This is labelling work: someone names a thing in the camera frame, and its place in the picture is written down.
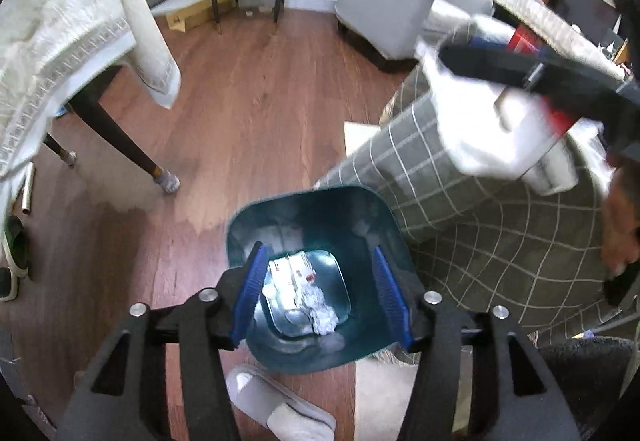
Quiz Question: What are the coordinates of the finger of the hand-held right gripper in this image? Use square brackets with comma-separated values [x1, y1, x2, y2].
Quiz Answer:
[437, 38, 551, 94]

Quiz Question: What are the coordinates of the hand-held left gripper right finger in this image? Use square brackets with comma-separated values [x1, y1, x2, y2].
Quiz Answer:
[371, 246, 583, 441]

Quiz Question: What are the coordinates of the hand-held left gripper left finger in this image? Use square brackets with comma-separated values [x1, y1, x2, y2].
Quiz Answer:
[55, 241, 271, 441]

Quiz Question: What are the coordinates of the torn white labelled envelope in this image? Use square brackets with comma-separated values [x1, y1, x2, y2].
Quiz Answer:
[267, 250, 318, 312]

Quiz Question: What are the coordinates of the long white red box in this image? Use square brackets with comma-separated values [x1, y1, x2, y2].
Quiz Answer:
[417, 16, 606, 197]

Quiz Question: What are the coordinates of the white paper ball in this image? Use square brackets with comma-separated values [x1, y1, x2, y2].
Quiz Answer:
[299, 288, 341, 337]

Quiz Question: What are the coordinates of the teal plastic trash bin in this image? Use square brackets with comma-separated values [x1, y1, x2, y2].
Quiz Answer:
[225, 185, 417, 376]

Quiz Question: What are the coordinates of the person's right hand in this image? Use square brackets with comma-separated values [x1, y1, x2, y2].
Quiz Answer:
[600, 156, 640, 277]

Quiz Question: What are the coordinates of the black monitor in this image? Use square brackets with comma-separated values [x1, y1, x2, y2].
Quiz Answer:
[552, 0, 626, 47]

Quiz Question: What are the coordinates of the grey checked tablecloth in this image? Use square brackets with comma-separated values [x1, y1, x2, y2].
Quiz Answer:
[315, 16, 640, 364]

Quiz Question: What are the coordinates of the white slipper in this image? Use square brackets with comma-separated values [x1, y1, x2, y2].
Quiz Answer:
[225, 363, 337, 441]

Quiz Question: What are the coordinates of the dark fuzzy cloth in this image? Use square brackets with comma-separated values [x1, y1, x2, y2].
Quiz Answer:
[537, 336, 640, 441]

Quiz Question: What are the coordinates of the dark wooden table leg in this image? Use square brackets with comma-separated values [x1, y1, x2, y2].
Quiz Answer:
[42, 134, 78, 167]
[70, 66, 181, 194]

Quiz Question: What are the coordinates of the green slipper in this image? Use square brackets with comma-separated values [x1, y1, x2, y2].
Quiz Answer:
[0, 266, 21, 302]
[2, 216, 31, 279]

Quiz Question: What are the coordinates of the metal tube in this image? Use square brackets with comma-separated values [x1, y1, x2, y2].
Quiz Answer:
[19, 162, 37, 216]

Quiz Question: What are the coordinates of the flat cardboard box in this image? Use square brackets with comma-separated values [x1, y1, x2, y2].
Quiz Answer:
[165, 0, 236, 33]

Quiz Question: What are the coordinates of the beige patterned tablecloth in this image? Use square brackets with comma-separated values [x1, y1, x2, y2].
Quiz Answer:
[0, 0, 182, 182]

